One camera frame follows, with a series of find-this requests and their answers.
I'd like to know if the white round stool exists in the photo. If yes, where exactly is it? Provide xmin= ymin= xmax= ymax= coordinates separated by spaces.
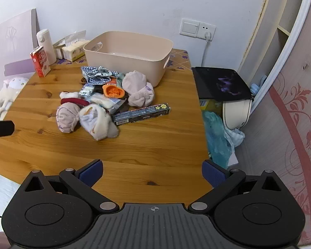
xmin=222 ymin=100 xmax=252 ymax=130

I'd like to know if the white wall socket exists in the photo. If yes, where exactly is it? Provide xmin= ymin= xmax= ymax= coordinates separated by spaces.
xmin=197 ymin=22 xmax=216 ymax=42

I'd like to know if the pink dotted sock pair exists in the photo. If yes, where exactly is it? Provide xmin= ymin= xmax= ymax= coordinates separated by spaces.
xmin=56 ymin=102 xmax=81 ymax=133

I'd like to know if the beige storage basket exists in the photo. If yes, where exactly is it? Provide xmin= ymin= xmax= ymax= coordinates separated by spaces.
xmin=83 ymin=31 xmax=174 ymax=87

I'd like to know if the white plush toy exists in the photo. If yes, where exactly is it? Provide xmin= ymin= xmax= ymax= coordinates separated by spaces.
xmin=0 ymin=76 xmax=29 ymax=120

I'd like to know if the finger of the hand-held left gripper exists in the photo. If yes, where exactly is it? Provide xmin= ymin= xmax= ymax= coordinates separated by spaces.
xmin=0 ymin=121 xmax=15 ymax=137

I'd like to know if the white thermos bottle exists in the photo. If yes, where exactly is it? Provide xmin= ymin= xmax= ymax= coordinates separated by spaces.
xmin=36 ymin=28 xmax=57 ymax=65

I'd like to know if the cream sock pair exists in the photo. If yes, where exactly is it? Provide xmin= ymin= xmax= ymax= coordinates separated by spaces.
xmin=79 ymin=104 xmax=120 ymax=141

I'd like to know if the white plug with cable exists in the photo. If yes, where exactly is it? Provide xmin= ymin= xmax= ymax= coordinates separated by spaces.
xmin=201 ymin=31 xmax=213 ymax=68

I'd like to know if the yellow box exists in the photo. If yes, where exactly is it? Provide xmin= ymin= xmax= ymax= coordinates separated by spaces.
xmin=199 ymin=99 xmax=223 ymax=112

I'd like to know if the blue checked cloth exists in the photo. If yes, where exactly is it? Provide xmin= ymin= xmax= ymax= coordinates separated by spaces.
xmin=81 ymin=66 xmax=102 ymax=85

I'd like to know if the light blue object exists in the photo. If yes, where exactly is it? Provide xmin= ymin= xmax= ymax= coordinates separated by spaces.
xmin=249 ymin=76 xmax=267 ymax=95

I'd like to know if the orange sock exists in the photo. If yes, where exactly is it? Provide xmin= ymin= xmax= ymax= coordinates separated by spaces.
xmin=103 ymin=84 xmax=125 ymax=99

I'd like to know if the teal sock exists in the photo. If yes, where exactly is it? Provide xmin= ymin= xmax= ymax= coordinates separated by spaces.
xmin=116 ymin=73 xmax=126 ymax=89

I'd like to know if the teal plastic bag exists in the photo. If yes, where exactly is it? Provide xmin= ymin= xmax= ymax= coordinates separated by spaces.
xmin=203 ymin=111 xmax=235 ymax=169

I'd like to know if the beige wardrobe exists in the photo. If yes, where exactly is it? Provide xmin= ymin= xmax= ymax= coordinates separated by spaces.
xmin=237 ymin=0 xmax=311 ymax=115

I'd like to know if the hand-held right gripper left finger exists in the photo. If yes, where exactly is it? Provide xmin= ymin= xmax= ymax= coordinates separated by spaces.
xmin=22 ymin=160 xmax=120 ymax=212

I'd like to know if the white plastic bag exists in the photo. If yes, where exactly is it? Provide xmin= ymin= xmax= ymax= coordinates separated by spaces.
xmin=224 ymin=128 xmax=245 ymax=148

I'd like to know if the blue white patterned box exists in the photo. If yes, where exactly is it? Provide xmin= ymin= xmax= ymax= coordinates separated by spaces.
xmin=79 ymin=86 xmax=94 ymax=98

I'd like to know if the pink bed headboard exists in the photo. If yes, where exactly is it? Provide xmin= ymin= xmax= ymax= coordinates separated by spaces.
xmin=0 ymin=9 xmax=40 ymax=95

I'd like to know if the white plastic packet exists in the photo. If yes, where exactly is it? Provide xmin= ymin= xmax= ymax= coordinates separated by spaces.
xmin=89 ymin=93 xmax=115 ymax=110

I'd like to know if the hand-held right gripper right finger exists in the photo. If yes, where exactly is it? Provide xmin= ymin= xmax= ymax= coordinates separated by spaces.
xmin=188 ymin=160 xmax=286 ymax=212

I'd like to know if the red white drink carton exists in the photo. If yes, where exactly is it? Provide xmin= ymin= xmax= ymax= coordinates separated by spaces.
xmin=30 ymin=46 xmax=51 ymax=77

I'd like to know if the floral wardrobe door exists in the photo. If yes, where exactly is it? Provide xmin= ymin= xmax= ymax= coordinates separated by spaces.
xmin=251 ymin=0 xmax=311 ymax=247

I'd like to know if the white wall switch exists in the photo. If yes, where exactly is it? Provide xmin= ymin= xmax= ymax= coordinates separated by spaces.
xmin=180 ymin=18 xmax=200 ymax=37

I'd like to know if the white maroon sock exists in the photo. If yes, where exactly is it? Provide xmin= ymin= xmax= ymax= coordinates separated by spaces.
xmin=60 ymin=91 xmax=90 ymax=107

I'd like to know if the dark long starred box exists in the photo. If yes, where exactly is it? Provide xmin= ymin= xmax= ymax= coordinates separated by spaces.
xmin=113 ymin=103 xmax=171 ymax=126

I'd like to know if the yellow tissue pack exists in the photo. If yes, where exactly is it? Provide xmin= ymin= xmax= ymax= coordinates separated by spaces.
xmin=62 ymin=39 xmax=90 ymax=62

